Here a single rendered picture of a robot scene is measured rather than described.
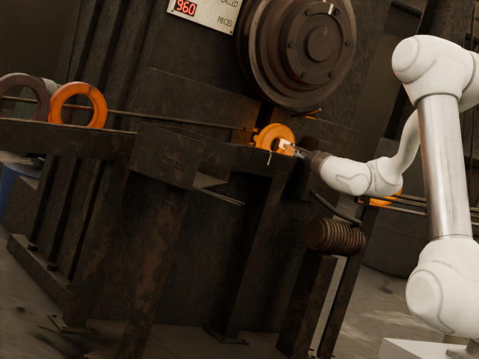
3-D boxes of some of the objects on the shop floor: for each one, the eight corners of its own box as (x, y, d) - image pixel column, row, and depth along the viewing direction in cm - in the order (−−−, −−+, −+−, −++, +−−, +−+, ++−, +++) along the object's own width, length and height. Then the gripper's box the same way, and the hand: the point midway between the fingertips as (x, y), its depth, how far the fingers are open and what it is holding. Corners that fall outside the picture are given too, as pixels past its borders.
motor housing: (266, 345, 291) (308, 211, 286) (308, 348, 304) (350, 219, 299) (286, 360, 281) (330, 221, 275) (329, 362, 294) (373, 230, 288)
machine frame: (3, 246, 317) (120, -183, 298) (216, 274, 380) (324, -79, 362) (67, 316, 258) (218, -212, 240) (306, 335, 321) (441, -82, 303)
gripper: (302, 170, 255) (263, 149, 273) (331, 177, 262) (291, 156, 281) (310, 149, 253) (270, 129, 272) (338, 157, 261) (298, 137, 280)
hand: (286, 145), depth 274 cm, fingers closed
